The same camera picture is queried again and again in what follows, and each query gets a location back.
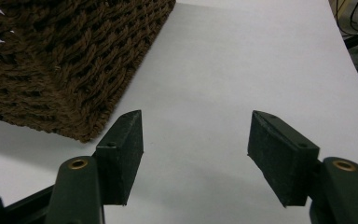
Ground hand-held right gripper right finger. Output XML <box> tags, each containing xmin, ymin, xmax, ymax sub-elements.
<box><xmin>247</xmin><ymin>109</ymin><xmax>358</xmax><ymax>224</ymax></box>

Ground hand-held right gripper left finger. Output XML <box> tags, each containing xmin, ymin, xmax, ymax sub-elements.
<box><xmin>45</xmin><ymin>109</ymin><xmax>145</xmax><ymax>224</ymax></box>

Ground brown woven basket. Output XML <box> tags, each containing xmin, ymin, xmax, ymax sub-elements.
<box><xmin>0</xmin><ymin>0</ymin><xmax>177</xmax><ymax>144</ymax></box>

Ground black cables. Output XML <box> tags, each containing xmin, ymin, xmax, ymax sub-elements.
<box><xmin>334</xmin><ymin>0</ymin><xmax>358</xmax><ymax>50</ymax></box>

